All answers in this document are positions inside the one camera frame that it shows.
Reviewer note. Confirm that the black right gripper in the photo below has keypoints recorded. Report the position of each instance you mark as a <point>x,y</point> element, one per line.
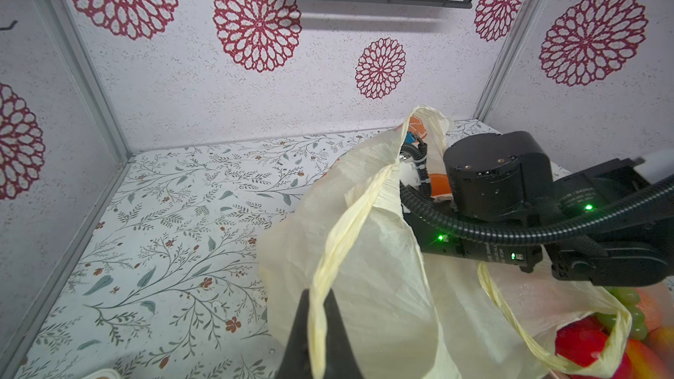
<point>608,225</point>

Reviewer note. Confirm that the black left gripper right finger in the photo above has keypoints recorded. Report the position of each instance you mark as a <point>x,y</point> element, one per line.
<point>340,360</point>

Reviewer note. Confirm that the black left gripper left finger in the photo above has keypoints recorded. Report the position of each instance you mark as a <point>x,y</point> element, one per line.
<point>296,362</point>

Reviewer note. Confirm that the cream plastic bag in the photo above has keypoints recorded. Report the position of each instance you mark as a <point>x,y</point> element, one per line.
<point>408,315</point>

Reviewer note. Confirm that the dark red apple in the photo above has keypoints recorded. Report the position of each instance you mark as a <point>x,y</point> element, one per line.
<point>656,305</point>

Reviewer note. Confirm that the red yellow mango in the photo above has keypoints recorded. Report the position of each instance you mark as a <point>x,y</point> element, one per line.
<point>645,363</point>

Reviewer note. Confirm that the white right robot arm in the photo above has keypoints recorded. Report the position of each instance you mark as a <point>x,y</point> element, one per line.
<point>655,166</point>

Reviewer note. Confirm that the white wooden-top box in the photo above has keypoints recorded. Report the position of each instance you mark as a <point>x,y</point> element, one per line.
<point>104,373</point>

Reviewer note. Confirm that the black wire wall rack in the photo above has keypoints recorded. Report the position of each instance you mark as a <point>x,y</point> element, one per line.
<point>9,27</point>

